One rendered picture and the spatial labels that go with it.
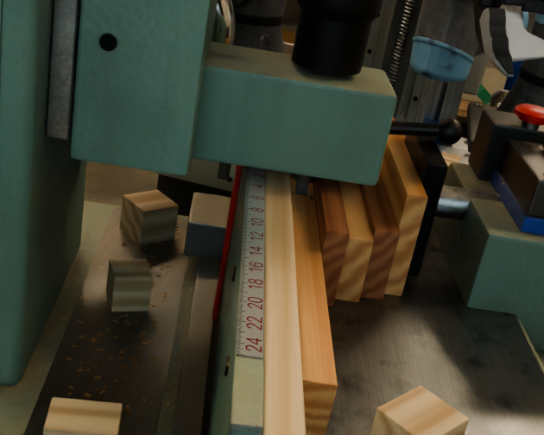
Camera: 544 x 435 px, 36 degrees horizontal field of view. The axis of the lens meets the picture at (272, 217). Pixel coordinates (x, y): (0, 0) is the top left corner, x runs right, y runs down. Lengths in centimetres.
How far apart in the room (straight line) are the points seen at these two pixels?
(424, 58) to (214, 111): 49
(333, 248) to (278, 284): 8
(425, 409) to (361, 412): 6
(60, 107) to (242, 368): 23
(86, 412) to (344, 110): 26
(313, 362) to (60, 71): 24
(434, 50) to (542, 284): 46
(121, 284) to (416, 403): 34
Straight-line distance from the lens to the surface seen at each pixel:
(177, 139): 56
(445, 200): 65
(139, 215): 82
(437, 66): 103
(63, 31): 55
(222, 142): 60
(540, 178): 61
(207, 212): 79
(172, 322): 71
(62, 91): 56
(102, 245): 82
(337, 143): 60
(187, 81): 55
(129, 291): 71
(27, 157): 54
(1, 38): 52
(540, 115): 68
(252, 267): 49
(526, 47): 82
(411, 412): 43
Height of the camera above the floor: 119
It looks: 25 degrees down
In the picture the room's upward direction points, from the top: 11 degrees clockwise
